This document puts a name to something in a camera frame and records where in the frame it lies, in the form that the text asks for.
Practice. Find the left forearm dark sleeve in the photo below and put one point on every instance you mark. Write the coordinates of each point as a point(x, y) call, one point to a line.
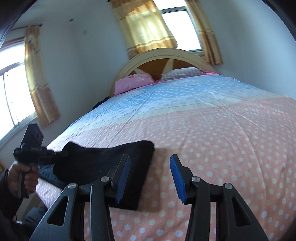
point(9, 207)

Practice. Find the yellow left curtain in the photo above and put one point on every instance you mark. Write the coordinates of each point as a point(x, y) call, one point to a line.
point(44, 104)

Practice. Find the left window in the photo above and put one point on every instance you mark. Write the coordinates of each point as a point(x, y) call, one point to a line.
point(17, 108)

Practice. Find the yellow curtain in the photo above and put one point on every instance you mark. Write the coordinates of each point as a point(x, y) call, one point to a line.
point(207, 36)
point(44, 104)
point(142, 26)

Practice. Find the centre window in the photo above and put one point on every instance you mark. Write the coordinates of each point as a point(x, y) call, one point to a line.
point(181, 24)

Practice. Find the window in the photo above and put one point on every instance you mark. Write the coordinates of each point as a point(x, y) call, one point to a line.
point(17, 108)
point(181, 24)

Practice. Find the cream arched wooden headboard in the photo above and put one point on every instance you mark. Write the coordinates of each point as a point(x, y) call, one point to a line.
point(159, 61)

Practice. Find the striped pillow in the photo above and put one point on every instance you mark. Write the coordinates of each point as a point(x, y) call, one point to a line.
point(182, 73)

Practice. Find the yellow centre curtain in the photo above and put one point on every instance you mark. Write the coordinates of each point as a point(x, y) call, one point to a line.
point(142, 26)

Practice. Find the person's left hand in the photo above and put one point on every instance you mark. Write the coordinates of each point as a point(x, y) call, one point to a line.
point(21, 177)

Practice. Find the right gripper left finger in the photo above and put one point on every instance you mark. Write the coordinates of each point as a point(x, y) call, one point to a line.
point(65, 218)

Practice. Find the pink pillow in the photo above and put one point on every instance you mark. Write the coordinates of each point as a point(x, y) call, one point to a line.
point(132, 82)

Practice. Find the yellow right curtain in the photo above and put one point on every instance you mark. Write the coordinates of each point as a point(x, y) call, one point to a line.
point(207, 36)

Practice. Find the polka dot bed sheet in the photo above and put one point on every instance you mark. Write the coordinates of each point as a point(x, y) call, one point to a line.
point(224, 130)

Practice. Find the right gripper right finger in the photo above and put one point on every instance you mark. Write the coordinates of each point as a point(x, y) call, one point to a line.
point(234, 219)

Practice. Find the black pants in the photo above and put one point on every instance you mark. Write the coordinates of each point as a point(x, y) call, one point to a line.
point(85, 165)

